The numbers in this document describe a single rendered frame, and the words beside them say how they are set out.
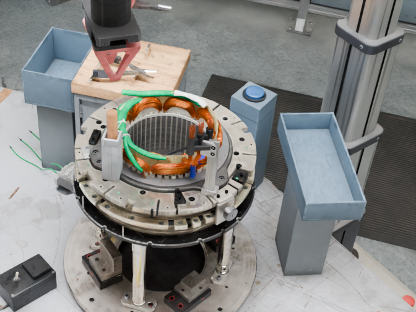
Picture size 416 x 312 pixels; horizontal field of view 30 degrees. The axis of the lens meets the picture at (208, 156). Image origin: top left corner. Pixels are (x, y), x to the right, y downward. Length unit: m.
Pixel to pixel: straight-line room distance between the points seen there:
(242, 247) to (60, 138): 0.46
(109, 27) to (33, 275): 0.58
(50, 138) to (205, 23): 2.13
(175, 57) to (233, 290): 0.50
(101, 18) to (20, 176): 0.75
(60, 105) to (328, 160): 0.56
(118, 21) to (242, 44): 2.55
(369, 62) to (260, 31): 2.18
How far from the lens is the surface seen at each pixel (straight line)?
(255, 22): 3.81
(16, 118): 1.94
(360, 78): 1.61
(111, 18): 1.10
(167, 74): 1.59
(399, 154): 3.17
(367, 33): 1.57
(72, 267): 1.57
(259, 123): 1.60
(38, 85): 1.61
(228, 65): 3.48
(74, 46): 1.74
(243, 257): 1.59
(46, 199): 1.73
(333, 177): 1.46
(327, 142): 1.53
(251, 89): 1.60
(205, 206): 1.27
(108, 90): 1.54
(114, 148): 1.25
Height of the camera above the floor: 2.00
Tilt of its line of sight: 42 degrees down
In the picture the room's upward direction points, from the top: 6 degrees clockwise
